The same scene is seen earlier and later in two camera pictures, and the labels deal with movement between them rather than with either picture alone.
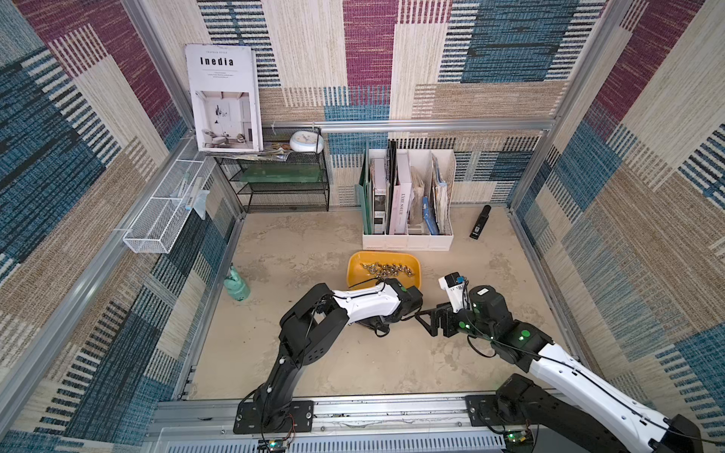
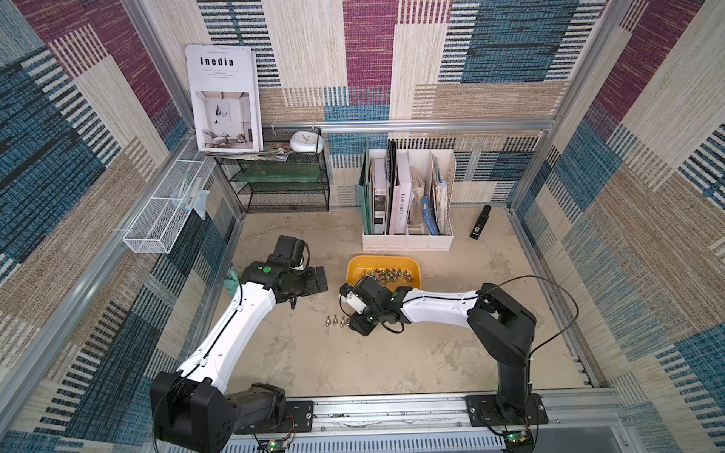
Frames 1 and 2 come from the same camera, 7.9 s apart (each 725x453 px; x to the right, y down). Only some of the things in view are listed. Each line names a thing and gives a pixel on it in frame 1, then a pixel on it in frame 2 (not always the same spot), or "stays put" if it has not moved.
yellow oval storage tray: [369, 267] stays put
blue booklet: [429, 217] stays put
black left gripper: [378, 331] to [311, 283]
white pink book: [400, 199] stays put
